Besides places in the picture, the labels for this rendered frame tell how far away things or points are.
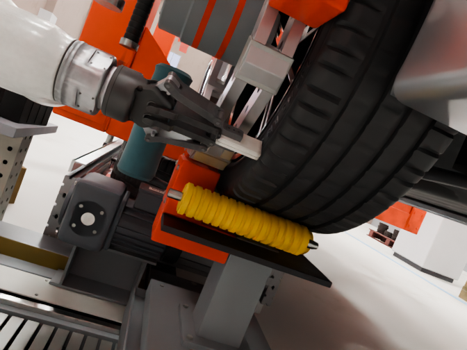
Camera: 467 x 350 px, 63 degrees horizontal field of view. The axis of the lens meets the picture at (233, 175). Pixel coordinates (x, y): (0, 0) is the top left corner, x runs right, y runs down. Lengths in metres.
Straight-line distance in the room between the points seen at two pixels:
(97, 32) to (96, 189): 0.47
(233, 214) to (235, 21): 0.35
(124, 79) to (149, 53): 0.71
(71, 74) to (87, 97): 0.03
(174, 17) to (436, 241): 5.74
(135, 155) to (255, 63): 0.43
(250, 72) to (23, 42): 0.29
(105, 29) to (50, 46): 0.71
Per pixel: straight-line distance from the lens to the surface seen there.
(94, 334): 1.09
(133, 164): 0.87
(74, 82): 0.54
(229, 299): 0.83
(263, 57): 0.54
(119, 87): 0.54
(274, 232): 0.69
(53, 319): 1.10
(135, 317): 1.03
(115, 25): 1.25
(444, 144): 0.61
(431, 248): 6.21
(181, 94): 0.53
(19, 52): 0.55
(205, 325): 0.85
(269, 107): 0.73
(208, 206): 0.66
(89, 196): 1.04
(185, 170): 0.73
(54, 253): 1.29
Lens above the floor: 0.62
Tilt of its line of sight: 4 degrees down
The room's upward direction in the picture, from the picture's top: 22 degrees clockwise
